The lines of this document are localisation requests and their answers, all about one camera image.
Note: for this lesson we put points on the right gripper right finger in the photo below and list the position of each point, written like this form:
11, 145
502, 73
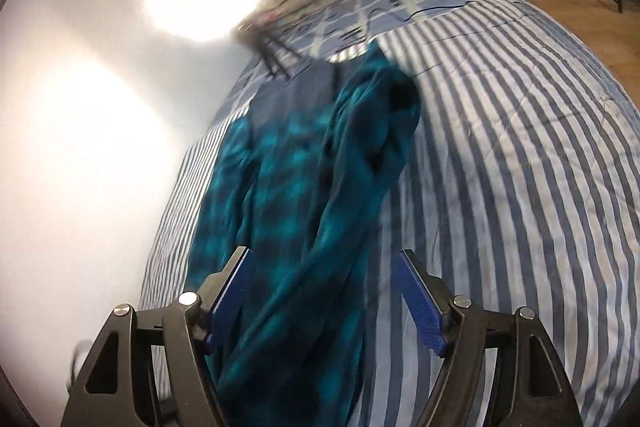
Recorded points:
529, 387

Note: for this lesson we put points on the teal plaid fleece jacket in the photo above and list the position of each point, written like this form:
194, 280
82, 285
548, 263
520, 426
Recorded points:
299, 180

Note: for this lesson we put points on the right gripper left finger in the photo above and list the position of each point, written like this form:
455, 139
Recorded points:
148, 367

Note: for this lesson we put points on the striped blue white quilt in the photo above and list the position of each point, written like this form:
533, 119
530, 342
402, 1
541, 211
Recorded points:
522, 190

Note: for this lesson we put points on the blue checkered bed sheet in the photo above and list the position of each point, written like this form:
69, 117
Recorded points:
343, 29

